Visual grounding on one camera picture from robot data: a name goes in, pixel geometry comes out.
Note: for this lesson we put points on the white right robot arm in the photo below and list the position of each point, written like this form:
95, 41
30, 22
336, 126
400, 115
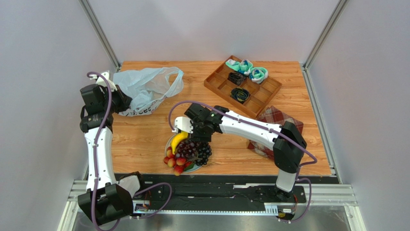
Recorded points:
286, 141

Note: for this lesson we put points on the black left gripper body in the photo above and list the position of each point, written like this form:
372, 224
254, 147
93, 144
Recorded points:
118, 104

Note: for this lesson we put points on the yellow fake banana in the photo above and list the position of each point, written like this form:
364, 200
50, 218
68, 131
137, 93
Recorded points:
177, 139

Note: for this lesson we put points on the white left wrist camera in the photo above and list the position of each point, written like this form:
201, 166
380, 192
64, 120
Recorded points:
106, 81

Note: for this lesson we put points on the light blue plastic bag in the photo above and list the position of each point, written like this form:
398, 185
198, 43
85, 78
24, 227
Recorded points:
148, 88

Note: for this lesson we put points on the dark fake grape bunch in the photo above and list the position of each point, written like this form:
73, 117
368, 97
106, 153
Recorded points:
203, 153

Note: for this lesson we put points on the red plaid folded cloth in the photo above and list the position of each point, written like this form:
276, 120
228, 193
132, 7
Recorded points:
274, 116

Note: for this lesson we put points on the red purple fake grape bunch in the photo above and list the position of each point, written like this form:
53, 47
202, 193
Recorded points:
187, 149

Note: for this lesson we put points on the teal white sock pair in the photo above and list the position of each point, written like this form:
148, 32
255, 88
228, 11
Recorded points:
243, 67

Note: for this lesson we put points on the wooden compartment tray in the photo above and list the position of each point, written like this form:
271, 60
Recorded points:
259, 94

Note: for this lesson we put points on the black rolled sock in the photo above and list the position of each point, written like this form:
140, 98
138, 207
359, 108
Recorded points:
236, 78

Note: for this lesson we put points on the cream blue ceramic plate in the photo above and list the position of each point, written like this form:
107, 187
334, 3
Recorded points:
193, 154

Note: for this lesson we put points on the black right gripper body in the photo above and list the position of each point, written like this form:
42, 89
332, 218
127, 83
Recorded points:
198, 132

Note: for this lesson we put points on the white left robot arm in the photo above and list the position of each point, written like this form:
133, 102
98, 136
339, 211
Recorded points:
106, 199

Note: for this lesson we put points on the red fake cherry bunch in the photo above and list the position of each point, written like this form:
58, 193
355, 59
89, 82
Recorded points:
179, 165

